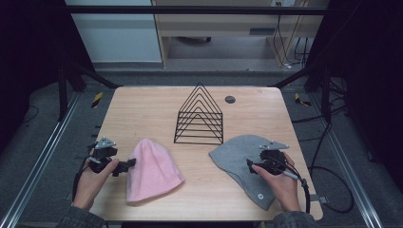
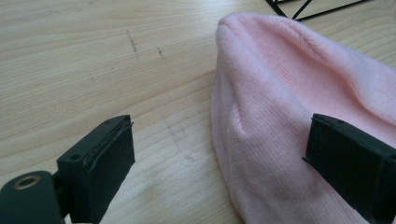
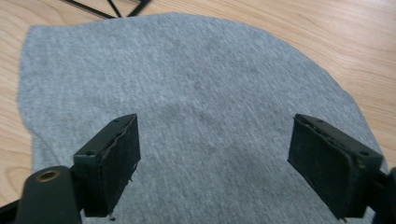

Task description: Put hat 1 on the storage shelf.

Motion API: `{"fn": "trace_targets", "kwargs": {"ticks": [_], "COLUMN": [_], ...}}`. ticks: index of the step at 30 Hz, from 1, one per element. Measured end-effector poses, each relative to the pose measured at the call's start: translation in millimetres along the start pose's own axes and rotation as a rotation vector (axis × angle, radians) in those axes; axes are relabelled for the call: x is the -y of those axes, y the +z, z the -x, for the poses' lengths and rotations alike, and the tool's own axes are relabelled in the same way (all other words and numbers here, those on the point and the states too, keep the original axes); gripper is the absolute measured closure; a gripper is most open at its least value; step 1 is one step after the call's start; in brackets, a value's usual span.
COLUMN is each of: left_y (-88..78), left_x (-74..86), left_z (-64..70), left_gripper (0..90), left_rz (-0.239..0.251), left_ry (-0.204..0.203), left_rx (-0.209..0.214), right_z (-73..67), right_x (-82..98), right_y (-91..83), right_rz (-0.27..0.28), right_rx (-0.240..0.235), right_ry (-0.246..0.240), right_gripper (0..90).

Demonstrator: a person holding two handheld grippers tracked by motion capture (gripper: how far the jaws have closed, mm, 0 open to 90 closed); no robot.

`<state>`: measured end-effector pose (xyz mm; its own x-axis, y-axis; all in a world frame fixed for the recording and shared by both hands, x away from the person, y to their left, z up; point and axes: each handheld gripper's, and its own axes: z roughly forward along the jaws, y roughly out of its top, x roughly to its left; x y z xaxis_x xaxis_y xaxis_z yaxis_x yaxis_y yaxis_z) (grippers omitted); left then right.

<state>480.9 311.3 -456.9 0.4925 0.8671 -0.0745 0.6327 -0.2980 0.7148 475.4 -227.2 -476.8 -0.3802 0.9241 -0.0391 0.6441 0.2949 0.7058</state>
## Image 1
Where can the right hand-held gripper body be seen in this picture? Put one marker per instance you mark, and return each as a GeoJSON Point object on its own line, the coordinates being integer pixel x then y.
{"type": "Point", "coordinates": [272, 158]}

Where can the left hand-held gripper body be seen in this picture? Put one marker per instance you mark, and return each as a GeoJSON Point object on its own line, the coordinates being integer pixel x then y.
{"type": "Point", "coordinates": [103, 155]}

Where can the person's left hand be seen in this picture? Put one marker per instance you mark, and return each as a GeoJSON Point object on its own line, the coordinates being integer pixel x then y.
{"type": "Point", "coordinates": [92, 185]}

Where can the person's right hand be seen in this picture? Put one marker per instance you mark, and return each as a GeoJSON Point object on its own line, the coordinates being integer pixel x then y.
{"type": "Point", "coordinates": [282, 186]}

